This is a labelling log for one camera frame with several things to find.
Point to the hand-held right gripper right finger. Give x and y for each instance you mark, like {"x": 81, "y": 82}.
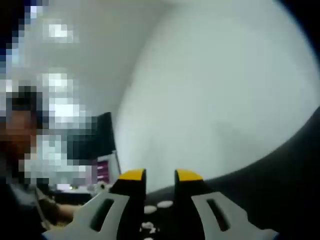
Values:
{"x": 237, "y": 220}

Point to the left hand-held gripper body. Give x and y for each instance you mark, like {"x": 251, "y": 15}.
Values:
{"x": 101, "y": 187}

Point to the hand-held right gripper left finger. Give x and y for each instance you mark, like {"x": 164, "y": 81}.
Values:
{"x": 75, "y": 225}

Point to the white round charging case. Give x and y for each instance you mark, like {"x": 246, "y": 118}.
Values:
{"x": 150, "y": 209}

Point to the white oval charging case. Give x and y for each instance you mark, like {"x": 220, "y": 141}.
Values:
{"x": 164, "y": 204}

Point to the purple lit screen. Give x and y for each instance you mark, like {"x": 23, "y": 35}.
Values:
{"x": 102, "y": 170}

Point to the black monitor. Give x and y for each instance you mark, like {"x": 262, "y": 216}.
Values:
{"x": 106, "y": 135}

